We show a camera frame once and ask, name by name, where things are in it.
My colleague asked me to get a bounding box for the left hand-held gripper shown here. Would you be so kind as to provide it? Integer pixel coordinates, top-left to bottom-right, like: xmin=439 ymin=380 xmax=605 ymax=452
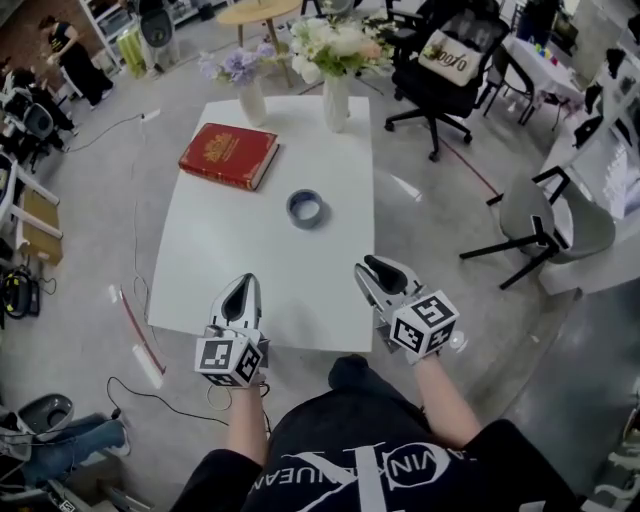
xmin=193 ymin=273 xmax=272 ymax=389

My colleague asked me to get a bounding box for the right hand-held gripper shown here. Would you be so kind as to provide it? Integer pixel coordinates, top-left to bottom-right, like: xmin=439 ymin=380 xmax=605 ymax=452
xmin=354 ymin=255 xmax=460 ymax=366

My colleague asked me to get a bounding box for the grey tape roll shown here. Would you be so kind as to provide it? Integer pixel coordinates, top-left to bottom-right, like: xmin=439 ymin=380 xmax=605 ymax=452
xmin=285 ymin=188 xmax=333 ymax=232

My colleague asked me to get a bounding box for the person's right forearm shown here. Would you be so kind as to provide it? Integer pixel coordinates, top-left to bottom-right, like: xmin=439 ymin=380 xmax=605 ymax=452
xmin=411 ymin=352 xmax=484 ymax=449

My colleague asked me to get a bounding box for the person's left forearm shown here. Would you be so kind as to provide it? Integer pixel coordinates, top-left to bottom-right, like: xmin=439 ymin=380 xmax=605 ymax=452
xmin=224 ymin=383 xmax=270 ymax=466

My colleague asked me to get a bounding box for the white rectangular table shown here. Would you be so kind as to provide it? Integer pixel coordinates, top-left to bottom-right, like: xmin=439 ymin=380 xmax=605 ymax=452
xmin=147 ymin=95 xmax=377 ymax=354

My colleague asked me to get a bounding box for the red floor strip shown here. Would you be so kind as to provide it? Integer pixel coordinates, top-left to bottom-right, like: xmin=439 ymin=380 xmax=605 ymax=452
xmin=119 ymin=284 xmax=167 ymax=376

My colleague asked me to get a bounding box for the red hardcover book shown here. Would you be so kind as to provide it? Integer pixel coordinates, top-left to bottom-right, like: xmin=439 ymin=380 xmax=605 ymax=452
xmin=177 ymin=122 xmax=281 ymax=193

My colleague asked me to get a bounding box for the person's black printed shirt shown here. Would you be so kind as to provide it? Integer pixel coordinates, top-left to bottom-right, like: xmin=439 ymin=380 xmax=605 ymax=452
xmin=169 ymin=353 xmax=587 ymax=512

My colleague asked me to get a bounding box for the tall white ribbed vase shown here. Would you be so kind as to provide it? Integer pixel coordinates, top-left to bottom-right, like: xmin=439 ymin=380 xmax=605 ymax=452
xmin=321 ymin=73 xmax=351 ymax=134

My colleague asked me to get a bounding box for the black mesh office chair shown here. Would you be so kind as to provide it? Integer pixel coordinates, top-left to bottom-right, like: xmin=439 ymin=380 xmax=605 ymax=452
xmin=383 ymin=0 xmax=512 ymax=163

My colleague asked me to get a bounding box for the small white vase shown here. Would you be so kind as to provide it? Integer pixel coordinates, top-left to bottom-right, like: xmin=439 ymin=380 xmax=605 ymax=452
xmin=236 ymin=78 xmax=269 ymax=128

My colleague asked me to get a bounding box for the grey chair with black legs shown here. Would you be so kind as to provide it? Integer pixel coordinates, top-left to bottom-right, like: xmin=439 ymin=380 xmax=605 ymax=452
xmin=458 ymin=165 xmax=617 ymax=292

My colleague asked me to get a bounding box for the brown cardboard box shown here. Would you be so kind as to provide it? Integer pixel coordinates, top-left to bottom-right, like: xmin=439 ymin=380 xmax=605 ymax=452
xmin=18 ymin=188 xmax=65 ymax=267

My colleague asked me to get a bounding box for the grey bowl-shaped shell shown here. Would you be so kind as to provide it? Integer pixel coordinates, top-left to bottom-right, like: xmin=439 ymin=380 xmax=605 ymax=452
xmin=16 ymin=393 xmax=76 ymax=442

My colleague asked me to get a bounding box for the black and yellow vacuum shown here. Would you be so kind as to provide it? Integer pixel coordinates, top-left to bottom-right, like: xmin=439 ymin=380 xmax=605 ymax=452
xmin=0 ymin=266 xmax=42 ymax=322

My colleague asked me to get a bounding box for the white tote bag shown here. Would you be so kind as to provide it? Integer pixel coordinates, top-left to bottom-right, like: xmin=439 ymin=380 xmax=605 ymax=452
xmin=416 ymin=28 xmax=484 ymax=88

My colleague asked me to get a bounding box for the white flower bouquet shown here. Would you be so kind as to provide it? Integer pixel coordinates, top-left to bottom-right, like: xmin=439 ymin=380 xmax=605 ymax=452
xmin=286 ymin=10 xmax=397 ymax=87

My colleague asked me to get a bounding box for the purple flower bouquet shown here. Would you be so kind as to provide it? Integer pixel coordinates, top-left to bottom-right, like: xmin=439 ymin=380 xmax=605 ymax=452
xmin=196 ymin=41 xmax=279 ymax=89

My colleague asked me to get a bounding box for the white desk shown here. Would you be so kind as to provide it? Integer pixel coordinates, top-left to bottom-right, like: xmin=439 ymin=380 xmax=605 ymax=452
xmin=0 ymin=151 xmax=65 ymax=252

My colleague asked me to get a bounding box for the black metal chair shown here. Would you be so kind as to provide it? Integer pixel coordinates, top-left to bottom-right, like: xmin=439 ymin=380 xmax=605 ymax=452
xmin=481 ymin=43 xmax=537 ymax=127

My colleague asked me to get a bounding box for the table with white cloth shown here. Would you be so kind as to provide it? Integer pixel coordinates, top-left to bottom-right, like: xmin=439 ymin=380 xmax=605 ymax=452
xmin=503 ymin=33 xmax=587 ymax=132

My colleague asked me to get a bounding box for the green bag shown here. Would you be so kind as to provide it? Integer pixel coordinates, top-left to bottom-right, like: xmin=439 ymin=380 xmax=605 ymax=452
xmin=116 ymin=23 xmax=147 ymax=80

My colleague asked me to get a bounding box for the grey robot shell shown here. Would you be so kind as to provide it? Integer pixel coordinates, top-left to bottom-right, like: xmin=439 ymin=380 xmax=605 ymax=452
xmin=136 ymin=0 xmax=180 ymax=77

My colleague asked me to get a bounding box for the round wooden table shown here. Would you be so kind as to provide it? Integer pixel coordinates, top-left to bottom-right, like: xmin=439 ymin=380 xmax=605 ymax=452
xmin=215 ymin=0 xmax=304 ymax=89

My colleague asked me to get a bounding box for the black floor cable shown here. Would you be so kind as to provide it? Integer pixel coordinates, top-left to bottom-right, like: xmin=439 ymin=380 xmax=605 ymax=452
xmin=105 ymin=375 xmax=232 ymax=429

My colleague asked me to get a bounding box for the white floor cable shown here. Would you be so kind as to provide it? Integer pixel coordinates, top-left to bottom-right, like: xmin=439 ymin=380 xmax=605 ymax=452
xmin=64 ymin=112 xmax=152 ymax=329

